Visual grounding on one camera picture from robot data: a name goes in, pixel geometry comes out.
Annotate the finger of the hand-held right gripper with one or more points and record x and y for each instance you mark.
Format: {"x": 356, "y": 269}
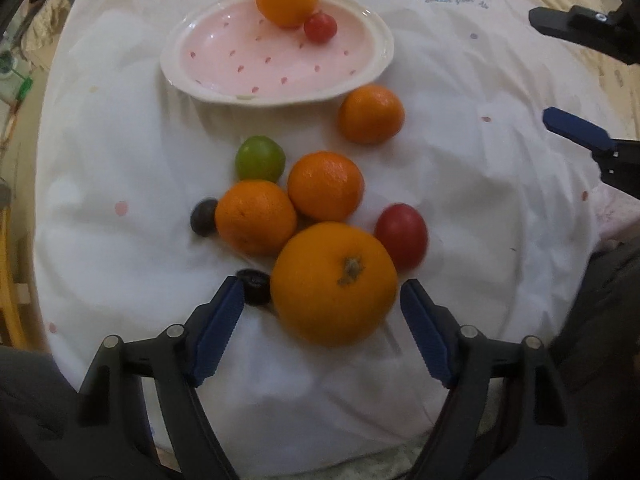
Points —
{"x": 590, "y": 27}
{"x": 575, "y": 127}

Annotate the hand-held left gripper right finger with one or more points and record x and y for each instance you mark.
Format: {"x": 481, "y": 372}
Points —
{"x": 425, "y": 332}

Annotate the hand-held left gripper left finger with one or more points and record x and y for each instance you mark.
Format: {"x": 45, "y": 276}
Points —
{"x": 217, "y": 332}

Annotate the dark grape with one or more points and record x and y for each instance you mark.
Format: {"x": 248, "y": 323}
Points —
{"x": 256, "y": 287}
{"x": 203, "y": 217}

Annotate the large orange with stem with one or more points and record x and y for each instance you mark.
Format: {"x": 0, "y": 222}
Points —
{"x": 320, "y": 305}

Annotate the small mandarin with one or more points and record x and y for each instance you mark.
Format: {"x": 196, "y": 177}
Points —
{"x": 326, "y": 187}
{"x": 252, "y": 217}
{"x": 372, "y": 115}

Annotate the green lime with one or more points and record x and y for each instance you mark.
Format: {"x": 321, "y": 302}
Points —
{"x": 260, "y": 157}

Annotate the pink spotted plate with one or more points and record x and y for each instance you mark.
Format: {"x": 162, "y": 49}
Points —
{"x": 260, "y": 60}

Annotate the white printed cloth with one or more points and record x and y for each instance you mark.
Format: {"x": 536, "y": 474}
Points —
{"x": 125, "y": 135}

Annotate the small red cherry tomato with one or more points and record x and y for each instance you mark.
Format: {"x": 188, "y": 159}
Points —
{"x": 320, "y": 27}

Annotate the green clip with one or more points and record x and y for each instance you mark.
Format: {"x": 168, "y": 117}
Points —
{"x": 22, "y": 91}

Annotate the yellow wooden frame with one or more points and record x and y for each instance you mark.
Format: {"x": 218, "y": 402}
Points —
{"x": 10, "y": 285}

